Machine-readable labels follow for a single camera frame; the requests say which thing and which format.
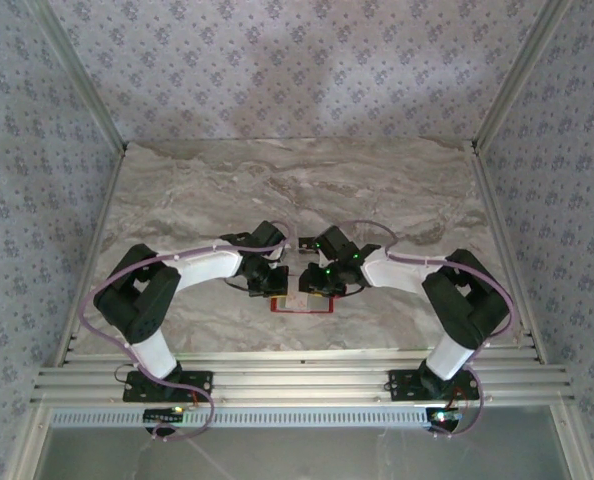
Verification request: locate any red leather card holder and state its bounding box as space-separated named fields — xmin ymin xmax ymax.
xmin=269 ymin=294 xmax=337 ymax=315

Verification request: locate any left small circuit board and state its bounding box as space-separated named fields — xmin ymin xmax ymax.
xmin=143 ymin=407 xmax=186 ymax=424

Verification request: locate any small circuit board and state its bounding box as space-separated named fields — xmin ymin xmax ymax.
xmin=143 ymin=407 xmax=186 ymax=424
xmin=425 ymin=407 xmax=464 ymax=427

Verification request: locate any right small circuit board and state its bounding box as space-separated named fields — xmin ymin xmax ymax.
xmin=425 ymin=407 xmax=464 ymax=427

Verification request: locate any grey metal sheet panel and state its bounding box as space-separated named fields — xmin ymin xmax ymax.
xmin=39 ymin=427 xmax=576 ymax=480

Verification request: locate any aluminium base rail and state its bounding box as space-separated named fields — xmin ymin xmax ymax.
xmin=31 ymin=348 xmax=576 ymax=404

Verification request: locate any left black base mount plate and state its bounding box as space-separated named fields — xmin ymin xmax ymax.
xmin=122 ymin=369 xmax=214 ymax=402

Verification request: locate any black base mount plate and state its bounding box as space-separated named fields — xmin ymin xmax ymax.
xmin=387 ymin=368 xmax=481 ymax=401
xmin=122 ymin=369 xmax=214 ymax=402

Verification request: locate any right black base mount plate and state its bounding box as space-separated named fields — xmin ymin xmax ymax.
xmin=387 ymin=368 xmax=481 ymax=401

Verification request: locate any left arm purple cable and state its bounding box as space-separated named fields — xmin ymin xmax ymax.
xmin=79 ymin=219 xmax=294 ymax=444

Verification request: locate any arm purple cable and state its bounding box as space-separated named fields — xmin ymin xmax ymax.
xmin=321 ymin=219 xmax=516 ymax=442
xmin=79 ymin=219 xmax=294 ymax=444

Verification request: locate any grey slotted cable duct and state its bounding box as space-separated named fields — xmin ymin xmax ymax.
xmin=50 ymin=405 xmax=459 ymax=430

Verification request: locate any aluminium side rail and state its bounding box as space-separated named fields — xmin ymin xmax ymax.
xmin=51 ymin=142 xmax=129 ymax=369
xmin=469 ymin=142 xmax=549 ymax=364

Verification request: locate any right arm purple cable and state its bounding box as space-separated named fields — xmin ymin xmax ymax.
xmin=321 ymin=219 xmax=516 ymax=442

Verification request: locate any aluminium corner post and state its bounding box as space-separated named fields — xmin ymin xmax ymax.
xmin=474 ymin=0 xmax=574 ymax=150
xmin=29 ymin=0 xmax=129 ymax=151

